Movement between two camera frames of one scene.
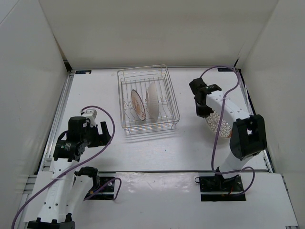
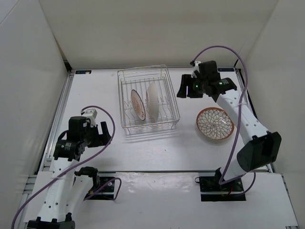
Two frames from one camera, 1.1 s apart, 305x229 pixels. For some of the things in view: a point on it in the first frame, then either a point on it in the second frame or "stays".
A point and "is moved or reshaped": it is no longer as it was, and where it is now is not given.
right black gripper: (203, 113) -> (187, 80)
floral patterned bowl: (213, 120) is moved or reshaped
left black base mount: (107, 192) stays
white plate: (152, 101) stays
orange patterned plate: (137, 104) stays
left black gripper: (101, 139) stays
